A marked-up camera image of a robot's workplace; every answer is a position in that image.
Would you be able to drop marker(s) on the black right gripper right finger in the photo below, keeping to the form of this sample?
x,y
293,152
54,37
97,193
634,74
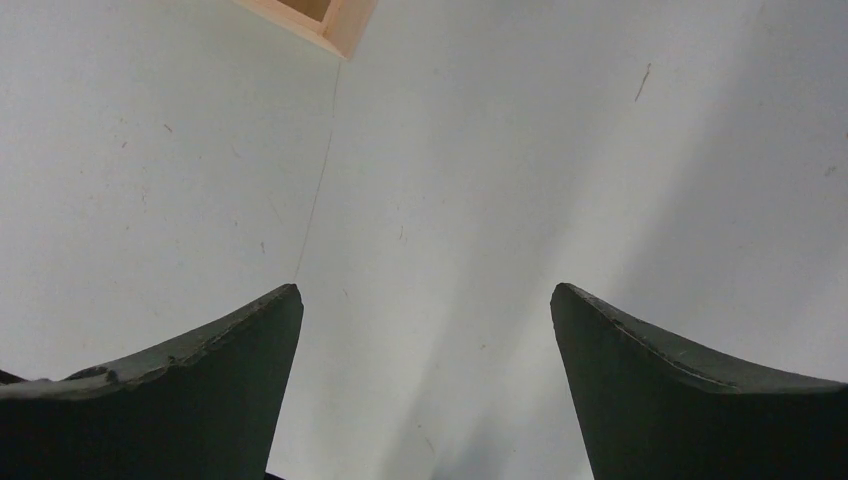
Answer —
x,y
652,404

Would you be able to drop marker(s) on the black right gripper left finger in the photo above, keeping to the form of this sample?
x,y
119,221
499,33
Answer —
x,y
202,405

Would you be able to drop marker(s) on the wooden compartment organizer box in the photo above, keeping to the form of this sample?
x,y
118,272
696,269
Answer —
x,y
335,25

